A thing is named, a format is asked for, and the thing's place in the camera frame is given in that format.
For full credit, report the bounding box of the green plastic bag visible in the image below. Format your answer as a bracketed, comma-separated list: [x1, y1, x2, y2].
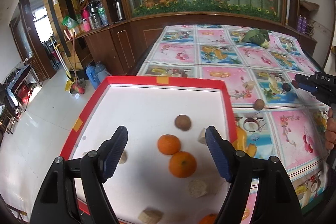
[62, 15, 79, 29]

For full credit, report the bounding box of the brown kiwi in tray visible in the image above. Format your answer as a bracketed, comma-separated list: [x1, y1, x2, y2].
[174, 114, 191, 131]

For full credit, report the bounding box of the person's right hand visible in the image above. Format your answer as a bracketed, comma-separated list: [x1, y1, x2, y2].
[325, 108, 336, 150]

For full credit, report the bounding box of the pink thermos bottle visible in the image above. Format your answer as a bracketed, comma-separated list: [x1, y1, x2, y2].
[81, 9, 91, 32]

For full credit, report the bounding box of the red white tray box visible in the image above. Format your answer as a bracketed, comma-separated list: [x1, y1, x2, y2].
[61, 76, 235, 223]

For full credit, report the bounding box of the steel thermos flask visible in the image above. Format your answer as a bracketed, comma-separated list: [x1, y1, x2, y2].
[114, 0, 125, 21]

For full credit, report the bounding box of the broom and dustpan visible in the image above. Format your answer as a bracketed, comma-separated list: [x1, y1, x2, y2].
[53, 30, 86, 95]

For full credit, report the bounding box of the fruit pattern tablecloth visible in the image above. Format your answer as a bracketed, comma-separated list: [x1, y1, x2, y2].
[139, 24, 329, 213]

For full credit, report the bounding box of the purple bottle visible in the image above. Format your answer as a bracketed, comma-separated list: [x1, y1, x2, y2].
[296, 15, 302, 33]
[301, 17, 307, 34]

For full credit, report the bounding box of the dark red jujube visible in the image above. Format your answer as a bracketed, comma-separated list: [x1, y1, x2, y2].
[281, 83, 291, 93]

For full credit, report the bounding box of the brown kiwi fruit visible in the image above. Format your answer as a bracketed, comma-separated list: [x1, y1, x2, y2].
[253, 99, 265, 111]

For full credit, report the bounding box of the orange tangerine in tray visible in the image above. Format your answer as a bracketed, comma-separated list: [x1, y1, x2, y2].
[198, 213, 218, 224]

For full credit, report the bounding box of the grey blue water jug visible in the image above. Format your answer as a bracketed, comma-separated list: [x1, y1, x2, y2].
[94, 61, 111, 83]

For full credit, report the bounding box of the green leafy cabbage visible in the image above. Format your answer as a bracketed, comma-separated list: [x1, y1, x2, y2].
[241, 29, 270, 49]

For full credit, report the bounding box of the orange tangerine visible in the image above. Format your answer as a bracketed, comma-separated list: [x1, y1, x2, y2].
[198, 213, 218, 224]
[157, 134, 181, 155]
[169, 151, 197, 178]

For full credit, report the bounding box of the pale sugarcane chunk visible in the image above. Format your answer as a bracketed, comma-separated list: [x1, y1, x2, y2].
[118, 151, 127, 164]
[198, 128, 207, 145]
[138, 209, 163, 224]
[187, 180, 208, 198]

